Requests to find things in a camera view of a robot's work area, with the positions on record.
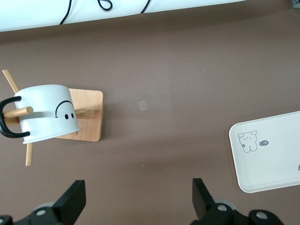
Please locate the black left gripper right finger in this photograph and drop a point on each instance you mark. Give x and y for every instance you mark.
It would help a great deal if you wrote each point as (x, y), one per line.
(204, 204)

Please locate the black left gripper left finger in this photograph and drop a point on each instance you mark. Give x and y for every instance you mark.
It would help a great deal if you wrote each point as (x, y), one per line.
(70, 204)

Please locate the cream tray with animal print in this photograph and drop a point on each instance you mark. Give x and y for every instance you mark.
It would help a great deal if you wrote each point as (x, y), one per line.
(269, 152)

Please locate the wooden mug tree stand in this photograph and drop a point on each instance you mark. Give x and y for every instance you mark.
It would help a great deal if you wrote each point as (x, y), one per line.
(91, 105)

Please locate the small clear tape patch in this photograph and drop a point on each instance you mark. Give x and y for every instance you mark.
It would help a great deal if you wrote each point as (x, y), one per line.
(142, 105)

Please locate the metal corner bracket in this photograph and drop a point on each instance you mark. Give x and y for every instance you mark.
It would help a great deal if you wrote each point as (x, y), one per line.
(295, 3)

